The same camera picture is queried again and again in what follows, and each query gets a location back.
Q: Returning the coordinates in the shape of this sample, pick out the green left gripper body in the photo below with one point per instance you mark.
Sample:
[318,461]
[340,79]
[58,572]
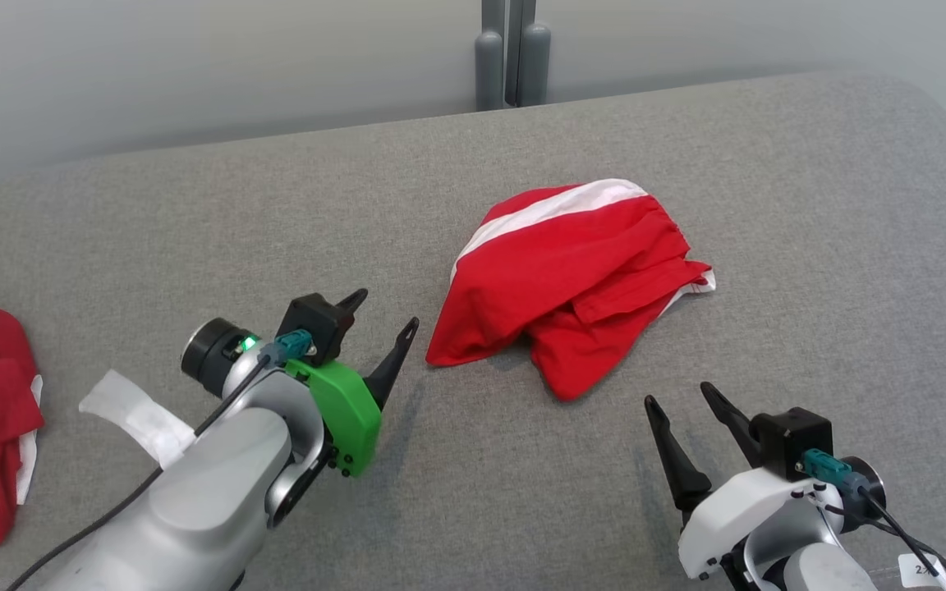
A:
[346,414]

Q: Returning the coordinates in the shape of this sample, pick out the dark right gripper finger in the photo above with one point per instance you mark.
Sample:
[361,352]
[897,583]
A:
[678,468]
[734,423]

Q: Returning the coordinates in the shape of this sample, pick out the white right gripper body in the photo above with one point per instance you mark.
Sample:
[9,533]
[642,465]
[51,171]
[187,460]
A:
[744,509]

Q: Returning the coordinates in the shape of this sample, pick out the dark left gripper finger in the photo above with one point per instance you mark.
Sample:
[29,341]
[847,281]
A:
[387,373]
[353,300]

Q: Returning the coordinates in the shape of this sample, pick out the red shorts with white stripe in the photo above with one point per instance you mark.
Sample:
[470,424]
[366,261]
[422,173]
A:
[571,271]

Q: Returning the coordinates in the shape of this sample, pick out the small white paper label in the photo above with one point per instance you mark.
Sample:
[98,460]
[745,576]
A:
[920,570]

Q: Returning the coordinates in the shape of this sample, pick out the white tape strip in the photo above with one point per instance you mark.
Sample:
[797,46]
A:
[136,414]

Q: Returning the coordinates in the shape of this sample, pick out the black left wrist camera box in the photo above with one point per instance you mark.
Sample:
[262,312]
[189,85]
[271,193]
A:
[317,324]

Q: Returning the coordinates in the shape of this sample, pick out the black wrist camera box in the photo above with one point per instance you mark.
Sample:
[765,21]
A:
[317,324]
[793,439]

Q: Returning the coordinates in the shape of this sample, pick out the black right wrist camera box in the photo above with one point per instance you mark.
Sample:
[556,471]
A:
[793,439]

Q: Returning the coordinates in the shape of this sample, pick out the grey partition post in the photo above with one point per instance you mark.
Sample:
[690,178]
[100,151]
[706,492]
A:
[489,74]
[534,66]

